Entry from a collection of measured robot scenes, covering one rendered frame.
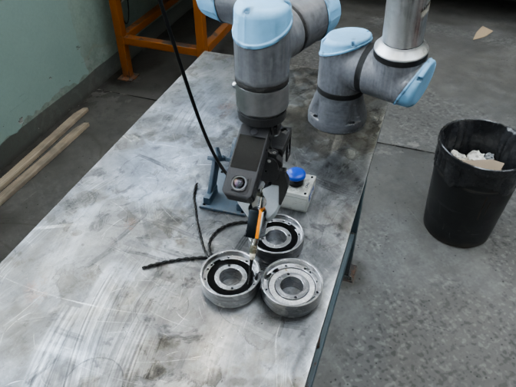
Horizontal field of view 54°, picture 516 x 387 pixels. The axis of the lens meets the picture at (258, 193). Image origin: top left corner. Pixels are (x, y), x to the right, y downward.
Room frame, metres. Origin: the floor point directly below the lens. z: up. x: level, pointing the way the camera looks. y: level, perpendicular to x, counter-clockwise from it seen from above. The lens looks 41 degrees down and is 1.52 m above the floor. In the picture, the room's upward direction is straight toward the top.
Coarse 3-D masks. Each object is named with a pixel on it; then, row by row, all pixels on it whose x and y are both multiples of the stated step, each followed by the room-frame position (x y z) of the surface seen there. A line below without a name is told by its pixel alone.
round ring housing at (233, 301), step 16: (224, 256) 0.62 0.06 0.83; (240, 256) 0.61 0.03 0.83; (224, 272) 0.59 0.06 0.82; (240, 272) 0.58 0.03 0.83; (256, 272) 0.58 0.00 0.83; (208, 288) 0.53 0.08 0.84; (224, 288) 0.54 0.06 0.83; (256, 288) 0.54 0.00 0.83; (224, 304) 0.52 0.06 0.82; (240, 304) 0.52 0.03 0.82
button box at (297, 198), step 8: (312, 176) 0.83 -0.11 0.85; (296, 184) 0.79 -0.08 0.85; (304, 184) 0.80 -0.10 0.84; (312, 184) 0.80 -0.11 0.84; (288, 192) 0.78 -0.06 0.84; (296, 192) 0.78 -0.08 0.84; (304, 192) 0.78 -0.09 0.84; (312, 192) 0.80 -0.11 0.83; (288, 200) 0.77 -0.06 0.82; (296, 200) 0.77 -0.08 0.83; (304, 200) 0.76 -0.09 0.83; (288, 208) 0.77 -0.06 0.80; (296, 208) 0.77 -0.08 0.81; (304, 208) 0.76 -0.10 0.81
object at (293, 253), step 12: (276, 216) 0.71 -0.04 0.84; (288, 216) 0.71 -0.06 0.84; (276, 228) 0.69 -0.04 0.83; (300, 228) 0.68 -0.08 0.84; (264, 240) 0.66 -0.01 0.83; (288, 240) 0.66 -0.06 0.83; (300, 240) 0.66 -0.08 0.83; (264, 252) 0.62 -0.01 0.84; (276, 252) 0.62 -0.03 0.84; (288, 252) 0.62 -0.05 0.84; (300, 252) 0.64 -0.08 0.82
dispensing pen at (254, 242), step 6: (258, 192) 0.64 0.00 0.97; (258, 204) 0.62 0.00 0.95; (252, 210) 0.61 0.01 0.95; (258, 210) 0.61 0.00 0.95; (252, 216) 0.60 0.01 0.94; (258, 216) 0.60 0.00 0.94; (252, 222) 0.60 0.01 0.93; (246, 228) 0.59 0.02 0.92; (252, 228) 0.59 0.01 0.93; (246, 234) 0.59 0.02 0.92; (252, 234) 0.58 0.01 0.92; (252, 240) 0.59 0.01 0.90; (258, 240) 0.59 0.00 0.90; (252, 246) 0.58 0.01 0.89; (252, 252) 0.58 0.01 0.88; (252, 258) 0.57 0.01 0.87; (252, 264) 0.57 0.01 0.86
